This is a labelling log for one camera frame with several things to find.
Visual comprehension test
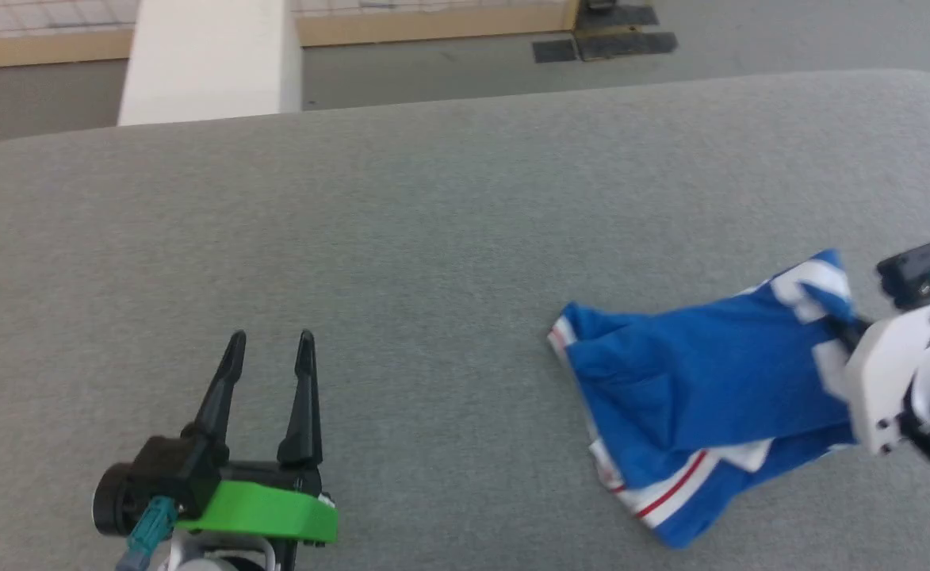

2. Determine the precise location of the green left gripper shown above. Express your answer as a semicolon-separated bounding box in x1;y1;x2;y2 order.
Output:
92;330;340;550

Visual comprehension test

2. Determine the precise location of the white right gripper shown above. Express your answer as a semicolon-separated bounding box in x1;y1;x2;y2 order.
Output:
828;288;930;458

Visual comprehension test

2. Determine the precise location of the blue and white shirt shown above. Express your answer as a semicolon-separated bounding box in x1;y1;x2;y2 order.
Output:
548;250;862;550

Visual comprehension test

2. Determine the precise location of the grey fabric sofa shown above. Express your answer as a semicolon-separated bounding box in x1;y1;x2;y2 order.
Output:
0;68;930;571

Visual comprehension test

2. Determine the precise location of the white box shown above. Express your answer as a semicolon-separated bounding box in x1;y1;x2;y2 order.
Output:
118;0;304;127

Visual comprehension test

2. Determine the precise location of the lemon print partition screen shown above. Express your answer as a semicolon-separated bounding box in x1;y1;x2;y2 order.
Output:
0;0;582;71

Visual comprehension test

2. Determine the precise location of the small black floor plate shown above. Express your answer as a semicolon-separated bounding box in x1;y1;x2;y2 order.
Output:
532;38;580;65

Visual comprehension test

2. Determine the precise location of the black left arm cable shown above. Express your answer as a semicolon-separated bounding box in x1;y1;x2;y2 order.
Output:
116;496;179;571

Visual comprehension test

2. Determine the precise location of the large black base plate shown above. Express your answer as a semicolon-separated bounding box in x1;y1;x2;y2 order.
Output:
574;0;679;63

